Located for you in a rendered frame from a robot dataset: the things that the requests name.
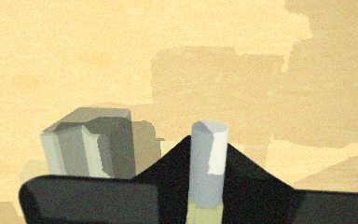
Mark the white cylinder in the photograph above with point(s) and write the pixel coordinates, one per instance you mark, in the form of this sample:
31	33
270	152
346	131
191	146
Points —
207	170

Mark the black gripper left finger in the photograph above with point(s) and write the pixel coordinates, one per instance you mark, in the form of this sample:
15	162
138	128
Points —
158	195

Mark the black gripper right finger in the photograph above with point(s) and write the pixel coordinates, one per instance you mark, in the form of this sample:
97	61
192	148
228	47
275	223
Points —
252	195

